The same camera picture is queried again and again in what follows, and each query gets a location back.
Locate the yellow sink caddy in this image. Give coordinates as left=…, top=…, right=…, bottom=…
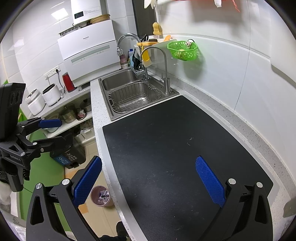
left=136, top=34, right=172, bottom=68

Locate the white countertop dishwasher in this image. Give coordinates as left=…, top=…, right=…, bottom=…
left=58, top=20, right=121, bottom=87

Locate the steel pot on shelf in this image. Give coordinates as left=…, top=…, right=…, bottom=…
left=60, top=104, right=76, bottom=123

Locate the white rice cooker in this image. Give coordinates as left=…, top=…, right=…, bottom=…
left=42, top=83, right=62, bottom=106
left=25, top=89, right=46, bottom=116

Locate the chrome mixer faucet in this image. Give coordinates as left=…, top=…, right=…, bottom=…
left=117, top=33, right=149, bottom=81

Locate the green plastic wall basket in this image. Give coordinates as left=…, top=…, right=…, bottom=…
left=167, top=39, right=199, bottom=61

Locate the pink round waste basket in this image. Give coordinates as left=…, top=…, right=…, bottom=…
left=90, top=185, right=114, bottom=207

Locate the white open shelf unit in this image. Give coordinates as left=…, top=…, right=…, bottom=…
left=28, top=82, right=92, bottom=138

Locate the steel wire sink basket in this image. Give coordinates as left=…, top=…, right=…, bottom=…
left=108, top=81, right=162, bottom=113

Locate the white storage box left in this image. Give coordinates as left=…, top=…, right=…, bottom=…
left=75, top=128, right=95, bottom=144

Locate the left black shoe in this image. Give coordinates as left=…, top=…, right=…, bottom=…
left=116, top=221, right=129, bottom=241

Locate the stainless steel sink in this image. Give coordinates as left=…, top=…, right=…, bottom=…
left=99, top=68, right=179, bottom=121

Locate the black and blue recycling bin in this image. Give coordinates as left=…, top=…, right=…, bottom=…
left=50, top=133, right=86, bottom=169

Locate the red kettle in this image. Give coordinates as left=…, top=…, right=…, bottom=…
left=62, top=72, right=76, bottom=92

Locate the black countertop mat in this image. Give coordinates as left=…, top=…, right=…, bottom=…
left=102, top=96, right=273, bottom=240

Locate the tall chrome faucet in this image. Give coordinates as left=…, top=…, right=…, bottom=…
left=140, top=46, right=172, bottom=95

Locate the crumpled white paper trash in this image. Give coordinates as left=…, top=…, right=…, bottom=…
left=99, top=190, right=109, bottom=202

